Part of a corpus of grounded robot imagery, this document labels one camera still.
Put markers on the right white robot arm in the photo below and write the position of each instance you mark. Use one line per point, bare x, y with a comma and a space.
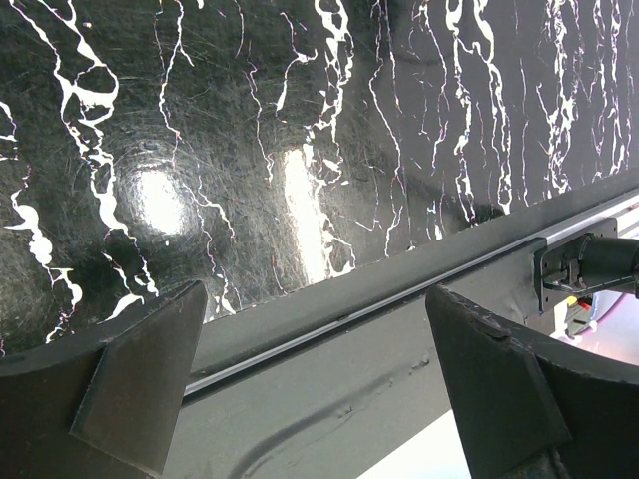
582, 278

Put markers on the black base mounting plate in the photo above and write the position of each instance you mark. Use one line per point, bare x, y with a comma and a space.
326, 381

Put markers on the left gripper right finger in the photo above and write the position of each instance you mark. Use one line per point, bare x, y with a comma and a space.
530, 406

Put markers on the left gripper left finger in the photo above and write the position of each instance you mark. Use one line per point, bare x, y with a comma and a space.
103, 402

